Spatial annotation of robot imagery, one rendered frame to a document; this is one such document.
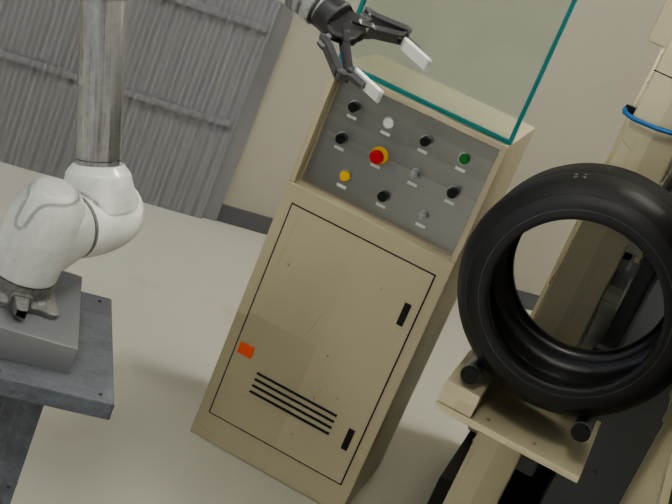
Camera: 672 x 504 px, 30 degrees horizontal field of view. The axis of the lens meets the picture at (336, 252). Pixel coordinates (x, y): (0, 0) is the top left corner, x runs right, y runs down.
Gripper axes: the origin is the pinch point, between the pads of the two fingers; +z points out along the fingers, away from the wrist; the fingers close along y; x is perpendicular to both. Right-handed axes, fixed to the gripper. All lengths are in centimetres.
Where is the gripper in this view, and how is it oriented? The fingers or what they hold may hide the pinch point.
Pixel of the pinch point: (401, 77)
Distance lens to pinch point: 231.8
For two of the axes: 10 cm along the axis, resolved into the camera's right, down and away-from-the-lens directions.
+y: -6.8, 4.9, -5.4
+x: 2.4, -5.5, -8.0
